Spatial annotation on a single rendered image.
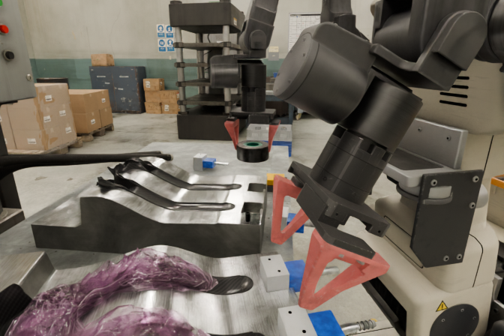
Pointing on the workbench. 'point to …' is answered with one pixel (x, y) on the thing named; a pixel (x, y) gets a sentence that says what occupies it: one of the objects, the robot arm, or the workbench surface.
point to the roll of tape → (252, 151)
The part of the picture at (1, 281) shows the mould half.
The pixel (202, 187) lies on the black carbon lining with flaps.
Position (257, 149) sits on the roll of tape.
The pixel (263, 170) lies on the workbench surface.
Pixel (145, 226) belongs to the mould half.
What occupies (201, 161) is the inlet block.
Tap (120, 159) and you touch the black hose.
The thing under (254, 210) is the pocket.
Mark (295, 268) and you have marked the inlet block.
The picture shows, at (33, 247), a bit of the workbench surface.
